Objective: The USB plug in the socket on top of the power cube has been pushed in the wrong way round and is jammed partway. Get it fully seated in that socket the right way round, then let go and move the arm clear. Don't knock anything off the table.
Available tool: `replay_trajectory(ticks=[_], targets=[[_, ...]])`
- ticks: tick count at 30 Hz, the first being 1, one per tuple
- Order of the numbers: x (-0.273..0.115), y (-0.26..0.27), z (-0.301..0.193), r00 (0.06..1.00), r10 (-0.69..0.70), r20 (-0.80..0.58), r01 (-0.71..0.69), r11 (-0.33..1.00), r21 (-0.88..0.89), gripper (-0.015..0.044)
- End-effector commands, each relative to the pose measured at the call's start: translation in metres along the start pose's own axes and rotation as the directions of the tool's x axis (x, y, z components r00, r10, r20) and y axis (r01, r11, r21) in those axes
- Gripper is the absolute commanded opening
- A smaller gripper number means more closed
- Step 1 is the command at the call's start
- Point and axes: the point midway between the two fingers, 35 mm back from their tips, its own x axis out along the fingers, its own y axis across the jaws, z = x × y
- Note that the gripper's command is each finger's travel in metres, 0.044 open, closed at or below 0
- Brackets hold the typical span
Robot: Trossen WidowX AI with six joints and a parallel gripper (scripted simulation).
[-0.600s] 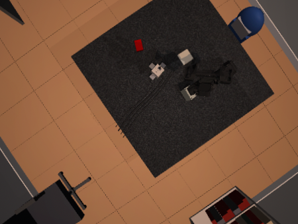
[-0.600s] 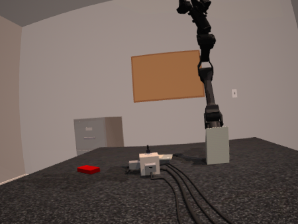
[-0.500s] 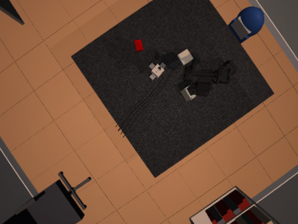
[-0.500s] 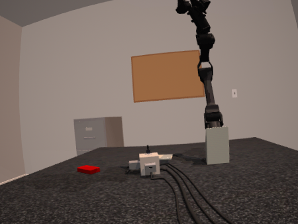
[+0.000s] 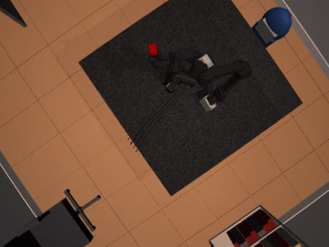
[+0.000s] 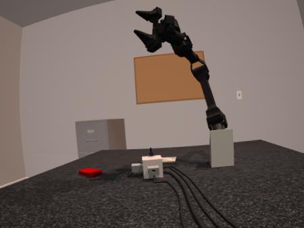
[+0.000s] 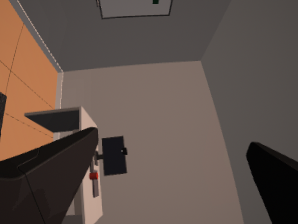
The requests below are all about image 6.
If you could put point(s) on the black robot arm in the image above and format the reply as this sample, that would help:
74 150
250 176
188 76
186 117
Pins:
216 120

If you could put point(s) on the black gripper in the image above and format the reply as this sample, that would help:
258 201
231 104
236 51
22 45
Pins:
153 41

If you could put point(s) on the flat red block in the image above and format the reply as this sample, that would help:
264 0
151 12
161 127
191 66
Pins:
90 172

